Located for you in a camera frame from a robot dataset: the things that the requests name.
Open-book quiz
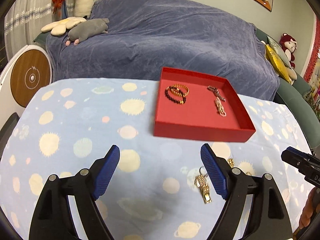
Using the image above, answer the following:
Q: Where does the gold wristwatch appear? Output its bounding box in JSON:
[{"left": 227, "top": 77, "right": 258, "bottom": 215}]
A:
[{"left": 195, "top": 174, "right": 212, "bottom": 204}]

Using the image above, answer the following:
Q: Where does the pearl bracelet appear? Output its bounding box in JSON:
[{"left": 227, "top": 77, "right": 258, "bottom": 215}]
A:
[{"left": 215, "top": 96, "right": 227, "bottom": 117}]

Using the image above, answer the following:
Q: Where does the silver metal wristwatch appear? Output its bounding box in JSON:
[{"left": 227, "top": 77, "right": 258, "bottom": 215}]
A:
[{"left": 207, "top": 86, "right": 226, "bottom": 102}]

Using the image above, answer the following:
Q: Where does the dark bead bracelet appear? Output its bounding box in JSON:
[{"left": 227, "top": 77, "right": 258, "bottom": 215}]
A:
[{"left": 164, "top": 86, "right": 187, "bottom": 105}]

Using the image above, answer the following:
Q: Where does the gold chain bracelet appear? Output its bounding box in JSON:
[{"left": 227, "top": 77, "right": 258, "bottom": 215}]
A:
[{"left": 166, "top": 83, "right": 190, "bottom": 98}]

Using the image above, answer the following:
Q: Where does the right hand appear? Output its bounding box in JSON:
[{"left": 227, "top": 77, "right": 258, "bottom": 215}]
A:
[{"left": 299, "top": 187, "right": 319, "bottom": 230}]

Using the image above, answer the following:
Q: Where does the potted plant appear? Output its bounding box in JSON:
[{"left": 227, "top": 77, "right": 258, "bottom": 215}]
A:
[{"left": 303, "top": 87, "right": 320, "bottom": 120}]

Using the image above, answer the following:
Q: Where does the cream pillow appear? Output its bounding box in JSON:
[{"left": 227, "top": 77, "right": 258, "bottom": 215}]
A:
[{"left": 261, "top": 41, "right": 297, "bottom": 84}]

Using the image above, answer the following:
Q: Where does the red hanging decoration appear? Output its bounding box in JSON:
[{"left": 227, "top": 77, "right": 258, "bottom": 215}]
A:
[{"left": 304, "top": 17, "right": 319, "bottom": 82}]

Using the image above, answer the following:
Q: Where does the gold satin pillow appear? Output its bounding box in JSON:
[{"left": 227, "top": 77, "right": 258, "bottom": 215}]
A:
[{"left": 265, "top": 44, "right": 292, "bottom": 84}]

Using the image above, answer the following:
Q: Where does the silver grey pillow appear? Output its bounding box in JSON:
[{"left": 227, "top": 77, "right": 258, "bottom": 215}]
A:
[{"left": 267, "top": 36, "right": 291, "bottom": 68}]

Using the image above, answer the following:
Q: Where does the red monkey plush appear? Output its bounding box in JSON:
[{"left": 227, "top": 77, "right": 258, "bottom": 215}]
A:
[{"left": 279, "top": 33, "right": 297, "bottom": 69}]

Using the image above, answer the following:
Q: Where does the red shallow tray box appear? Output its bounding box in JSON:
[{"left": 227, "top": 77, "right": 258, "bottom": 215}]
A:
[{"left": 153, "top": 67, "right": 256, "bottom": 142}]

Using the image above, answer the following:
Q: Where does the light blue planet tablecloth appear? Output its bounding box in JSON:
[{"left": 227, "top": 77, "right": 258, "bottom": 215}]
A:
[{"left": 1, "top": 79, "right": 313, "bottom": 239}]

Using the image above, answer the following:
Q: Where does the white round wooden-face appliance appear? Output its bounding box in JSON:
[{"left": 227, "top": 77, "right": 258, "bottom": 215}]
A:
[{"left": 0, "top": 45, "right": 52, "bottom": 126}]

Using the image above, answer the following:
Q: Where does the purple-blue sofa blanket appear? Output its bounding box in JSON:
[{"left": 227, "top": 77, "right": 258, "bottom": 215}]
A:
[{"left": 46, "top": 0, "right": 280, "bottom": 100}]

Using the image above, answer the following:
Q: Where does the grey plush toy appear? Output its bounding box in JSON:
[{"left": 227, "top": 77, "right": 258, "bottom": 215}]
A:
[{"left": 66, "top": 18, "right": 110, "bottom": 46}]

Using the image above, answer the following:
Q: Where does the white sheer curtain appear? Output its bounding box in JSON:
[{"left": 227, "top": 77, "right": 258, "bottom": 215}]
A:
[{"left": 4, "top": 0, "right": 74, "bottom": 60}]

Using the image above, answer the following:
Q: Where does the red bow tieback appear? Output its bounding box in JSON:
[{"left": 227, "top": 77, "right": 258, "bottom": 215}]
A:
[{"left": 52, "top": 0, "right": 65, "bottom": 14}]

